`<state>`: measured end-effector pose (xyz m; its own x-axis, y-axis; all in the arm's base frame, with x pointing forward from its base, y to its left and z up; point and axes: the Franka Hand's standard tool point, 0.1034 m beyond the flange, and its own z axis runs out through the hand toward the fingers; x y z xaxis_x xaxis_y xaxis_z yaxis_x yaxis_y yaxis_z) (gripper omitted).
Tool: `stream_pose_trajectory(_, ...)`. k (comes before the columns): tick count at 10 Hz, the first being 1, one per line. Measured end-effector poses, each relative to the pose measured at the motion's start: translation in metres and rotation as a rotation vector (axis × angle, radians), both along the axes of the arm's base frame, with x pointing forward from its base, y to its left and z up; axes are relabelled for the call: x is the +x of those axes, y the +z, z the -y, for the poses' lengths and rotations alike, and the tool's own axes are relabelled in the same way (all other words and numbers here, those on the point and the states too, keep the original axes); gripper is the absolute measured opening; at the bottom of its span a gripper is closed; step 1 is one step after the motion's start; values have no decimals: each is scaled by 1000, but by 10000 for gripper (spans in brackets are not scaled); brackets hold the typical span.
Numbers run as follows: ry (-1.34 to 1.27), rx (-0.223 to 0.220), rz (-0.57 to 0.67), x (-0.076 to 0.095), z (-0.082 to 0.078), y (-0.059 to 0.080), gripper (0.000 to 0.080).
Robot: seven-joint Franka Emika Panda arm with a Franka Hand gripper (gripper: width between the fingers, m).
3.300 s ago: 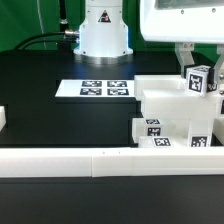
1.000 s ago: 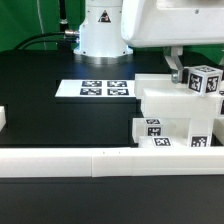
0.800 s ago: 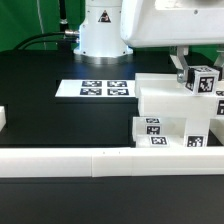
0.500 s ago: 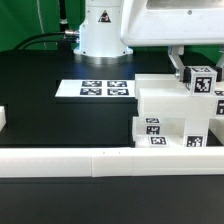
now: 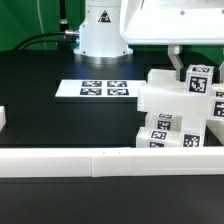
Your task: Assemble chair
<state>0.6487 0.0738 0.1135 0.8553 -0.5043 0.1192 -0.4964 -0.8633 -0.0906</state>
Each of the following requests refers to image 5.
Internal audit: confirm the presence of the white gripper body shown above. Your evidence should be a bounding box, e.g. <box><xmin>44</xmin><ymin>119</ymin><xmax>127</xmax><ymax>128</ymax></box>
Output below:
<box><xmin>120</xmin><ymin>0</ymin><xmax>224</xmax><ymax>45</ymax></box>

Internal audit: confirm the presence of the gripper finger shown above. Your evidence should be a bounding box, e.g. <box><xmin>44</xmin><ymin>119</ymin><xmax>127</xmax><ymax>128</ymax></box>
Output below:
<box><xmin>168</xmin><ymin>45</ymin><xmax>186</xmax><ymax>82</ymax></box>
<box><xmin>217</xmin><ymin>46</ymin><xmax>224</xmax><ymax>84</ymax></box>

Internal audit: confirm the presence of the white chair back frame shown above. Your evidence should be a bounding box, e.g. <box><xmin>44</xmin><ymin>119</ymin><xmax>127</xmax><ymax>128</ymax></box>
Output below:
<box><xmin>137</xmin><ymin>69</ymin><xmax>224</xmax><ymax>120</ymax></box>

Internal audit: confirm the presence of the white chair seat part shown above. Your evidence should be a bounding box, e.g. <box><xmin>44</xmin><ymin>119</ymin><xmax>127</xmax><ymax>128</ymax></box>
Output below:
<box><xmin>180</xmin><ymin>117</ymin><xmax>224</xmax><ymax>147</ymax></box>

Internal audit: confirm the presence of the small white block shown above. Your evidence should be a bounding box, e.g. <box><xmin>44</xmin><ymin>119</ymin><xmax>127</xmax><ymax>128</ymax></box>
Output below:
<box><xmin>145</xmin><ymin>112</ymin><xmax>182</xmax><ymax>131</ymax></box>

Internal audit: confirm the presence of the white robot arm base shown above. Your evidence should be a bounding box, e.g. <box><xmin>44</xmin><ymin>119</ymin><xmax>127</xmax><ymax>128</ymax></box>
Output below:
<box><xmin>74</xmin><ymin>0</ymin><xmax>133</xmax><ymax>65</ymax></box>

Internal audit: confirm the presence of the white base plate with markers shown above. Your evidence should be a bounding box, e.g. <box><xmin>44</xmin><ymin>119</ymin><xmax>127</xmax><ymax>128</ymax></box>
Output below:
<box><xmin>55</xmin><ymin>79</ymin><xmax>144</xmax><ymax>98</ymax></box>

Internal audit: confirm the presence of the white front fence wall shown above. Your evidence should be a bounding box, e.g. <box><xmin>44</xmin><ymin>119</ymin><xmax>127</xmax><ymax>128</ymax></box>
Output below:
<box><xmin>0</xmin><ymin>147</ymin><xmax>224</xmax><ymax>178</ymax></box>

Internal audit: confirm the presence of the white fence wall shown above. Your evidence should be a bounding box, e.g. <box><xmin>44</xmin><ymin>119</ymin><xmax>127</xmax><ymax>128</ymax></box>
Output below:
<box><xmin>0</xmin><ymin>106</ymin><xmax>6</xmax><ymax>132</ymax></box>
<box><xmin>0</xmin><ymin>147</ymin><xmax>224</xmax><ymax>178</ymax></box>

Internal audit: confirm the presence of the black cable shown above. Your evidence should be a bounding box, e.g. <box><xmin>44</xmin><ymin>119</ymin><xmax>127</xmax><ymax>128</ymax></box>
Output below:
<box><xmin>13</xmin><ymin>29</ymin><xmax>81</xmax><ymax>51</ymax></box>

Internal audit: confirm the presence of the white left fence wall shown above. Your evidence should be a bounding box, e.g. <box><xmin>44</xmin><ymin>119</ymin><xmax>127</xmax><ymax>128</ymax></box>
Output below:
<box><xmin>0</xmin><ymin>106</ymin><xmax>6</xmax><ymax>132</ymax></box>

